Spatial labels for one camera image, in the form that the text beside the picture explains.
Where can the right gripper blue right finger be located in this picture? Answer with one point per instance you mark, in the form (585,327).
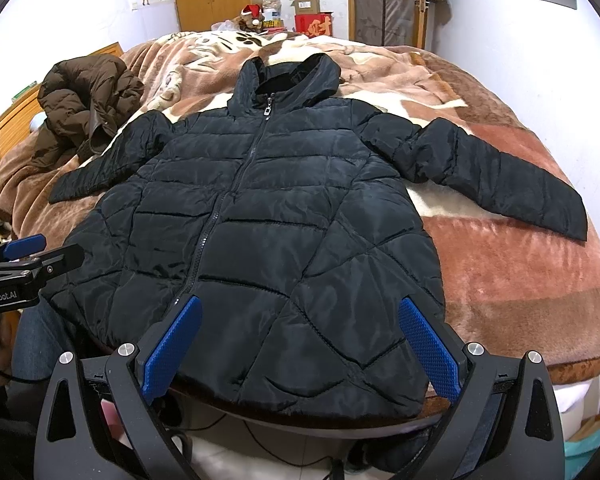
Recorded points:
(436,346)

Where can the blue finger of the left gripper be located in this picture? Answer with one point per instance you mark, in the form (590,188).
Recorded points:
(57,262)
(24,247)

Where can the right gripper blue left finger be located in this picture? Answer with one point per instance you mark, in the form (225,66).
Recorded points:
(162,349)

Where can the black puffer hooded jacket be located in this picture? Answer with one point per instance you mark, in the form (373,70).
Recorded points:
(286,214)

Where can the brown cream plush blanket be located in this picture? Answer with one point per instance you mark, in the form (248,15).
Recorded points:
(511,286)

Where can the wooden headboard shelf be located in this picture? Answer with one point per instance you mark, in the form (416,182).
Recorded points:
(15,121)

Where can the brown puffer jacket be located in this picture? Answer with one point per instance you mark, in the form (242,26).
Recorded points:
(86,101)

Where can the red santa hat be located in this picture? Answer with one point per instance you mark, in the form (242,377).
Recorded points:
(251,12)

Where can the red gift box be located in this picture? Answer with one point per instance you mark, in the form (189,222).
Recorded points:
(313,25)

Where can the cardboard box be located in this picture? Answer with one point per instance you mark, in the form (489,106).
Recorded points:
(306,6)

